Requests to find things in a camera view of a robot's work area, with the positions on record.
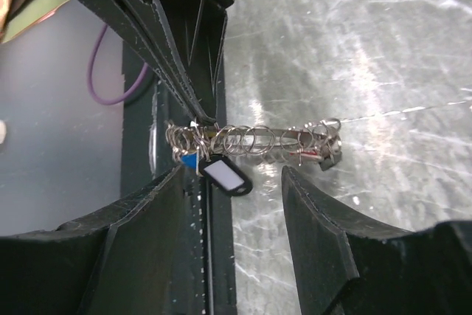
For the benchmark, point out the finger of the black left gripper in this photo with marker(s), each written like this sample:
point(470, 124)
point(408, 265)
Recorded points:
point(198, 27)
point(144, 26)

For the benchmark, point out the red key tag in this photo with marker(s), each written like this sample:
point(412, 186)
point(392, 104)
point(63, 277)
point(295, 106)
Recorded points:
point(306, 154)

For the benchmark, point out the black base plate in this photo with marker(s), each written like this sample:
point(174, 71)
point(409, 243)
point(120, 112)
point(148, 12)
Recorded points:
point(202, 278)

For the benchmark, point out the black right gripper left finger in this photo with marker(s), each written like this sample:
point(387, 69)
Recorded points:
point(116, 260)

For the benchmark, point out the black key tag with key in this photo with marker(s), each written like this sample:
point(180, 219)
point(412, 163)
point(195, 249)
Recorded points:
point(225, 175)

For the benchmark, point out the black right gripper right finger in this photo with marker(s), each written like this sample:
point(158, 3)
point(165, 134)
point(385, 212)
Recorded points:
point(348, 263)

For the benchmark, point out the round metal key organizer disc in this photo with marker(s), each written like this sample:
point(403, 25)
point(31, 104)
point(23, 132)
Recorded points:
point(258, 143)

